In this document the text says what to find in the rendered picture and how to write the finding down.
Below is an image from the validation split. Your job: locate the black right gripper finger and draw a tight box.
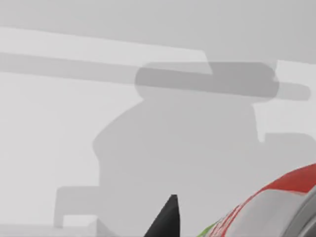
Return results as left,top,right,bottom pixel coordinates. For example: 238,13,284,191
143,194,181,237

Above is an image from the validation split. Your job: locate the red and white can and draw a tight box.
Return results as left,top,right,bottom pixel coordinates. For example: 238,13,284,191
197,162,316,237

